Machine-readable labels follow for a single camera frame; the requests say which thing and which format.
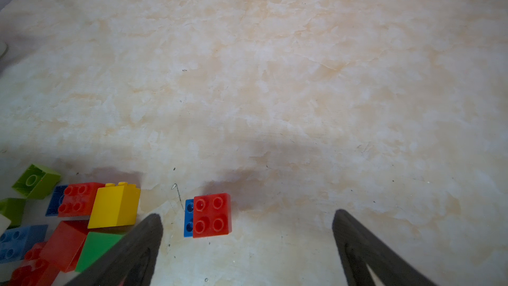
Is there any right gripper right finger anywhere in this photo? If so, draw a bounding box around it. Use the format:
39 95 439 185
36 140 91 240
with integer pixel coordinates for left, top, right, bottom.
332 209 434 285

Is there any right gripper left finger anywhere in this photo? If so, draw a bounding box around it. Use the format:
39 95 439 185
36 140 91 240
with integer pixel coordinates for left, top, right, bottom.
67 214 164 285

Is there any dark blue square brick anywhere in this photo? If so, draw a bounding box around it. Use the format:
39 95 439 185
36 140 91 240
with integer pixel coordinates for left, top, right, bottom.
183 199 194 238

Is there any red square brick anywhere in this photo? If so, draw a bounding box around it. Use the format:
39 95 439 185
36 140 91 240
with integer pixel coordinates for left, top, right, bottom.
193 193 232 238
58 182 105 217

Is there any red long brick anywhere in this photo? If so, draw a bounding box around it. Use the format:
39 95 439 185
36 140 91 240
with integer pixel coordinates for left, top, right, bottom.
7 221 89 285

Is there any green square brick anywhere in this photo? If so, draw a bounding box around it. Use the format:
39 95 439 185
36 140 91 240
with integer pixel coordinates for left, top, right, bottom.
75 232 123 273

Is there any yellow square brick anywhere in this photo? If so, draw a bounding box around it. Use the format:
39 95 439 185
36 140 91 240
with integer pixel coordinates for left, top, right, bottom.
87 182 141 229

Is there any light blue long brick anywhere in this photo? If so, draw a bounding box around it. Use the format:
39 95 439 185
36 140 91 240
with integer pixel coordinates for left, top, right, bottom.
0 225 48 263

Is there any upside-down lime square brick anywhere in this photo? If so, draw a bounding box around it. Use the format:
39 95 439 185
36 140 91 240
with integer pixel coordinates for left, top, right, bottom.
12 164 61 199

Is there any lime square brick studs up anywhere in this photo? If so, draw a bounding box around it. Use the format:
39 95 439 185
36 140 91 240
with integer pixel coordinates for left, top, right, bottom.
0 198 26 229

